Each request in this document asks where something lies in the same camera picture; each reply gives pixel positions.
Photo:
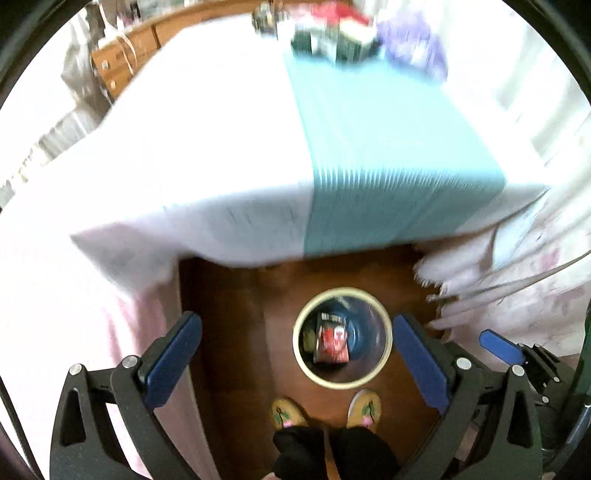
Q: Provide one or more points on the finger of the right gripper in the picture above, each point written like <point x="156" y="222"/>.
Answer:
<point x="502" y="348"/>

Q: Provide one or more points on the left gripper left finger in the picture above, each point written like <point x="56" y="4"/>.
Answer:
<point x="84" y="444"/>

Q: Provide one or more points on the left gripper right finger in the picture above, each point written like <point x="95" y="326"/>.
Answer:
<point x="488" y="426"/>

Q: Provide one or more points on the red snack wrapper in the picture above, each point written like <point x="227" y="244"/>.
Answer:
<point x="332" y="339"/>

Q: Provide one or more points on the blue trash bin cream rim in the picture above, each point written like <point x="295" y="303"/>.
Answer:
<point x="370" y="342"/>

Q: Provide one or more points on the white floral curtain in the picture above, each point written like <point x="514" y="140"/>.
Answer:
<point x="529" y="278"/>

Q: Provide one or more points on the right yellow slipper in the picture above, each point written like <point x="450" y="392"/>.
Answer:
<point x="365" y="410"/>

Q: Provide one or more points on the yellow slipper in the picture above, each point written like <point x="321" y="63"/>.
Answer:
<point x="285" y="413"/>
<point x="365" y="410"/>

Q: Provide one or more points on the pink bed blanket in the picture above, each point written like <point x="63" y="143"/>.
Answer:
<point x="58" y="308"/>

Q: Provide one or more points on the left yellow slipper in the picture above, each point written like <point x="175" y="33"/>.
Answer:
<point x="285" y="413"/>

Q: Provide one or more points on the teal striped table runner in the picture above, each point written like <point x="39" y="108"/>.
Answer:
<point x="393" y="160"/>

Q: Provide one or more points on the purple plastic bag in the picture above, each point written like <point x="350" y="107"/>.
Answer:
<point x="412" y="43"/>

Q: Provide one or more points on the white lace covered cabinet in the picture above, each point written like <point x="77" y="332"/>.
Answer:
<point x="56" y="102"/>

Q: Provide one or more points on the wooden desk with drawers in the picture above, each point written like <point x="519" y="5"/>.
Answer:
<point x="119" y="61"/>

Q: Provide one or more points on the black gold crumpled wrapper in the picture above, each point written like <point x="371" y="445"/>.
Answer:
<point x="267" y="16"/>

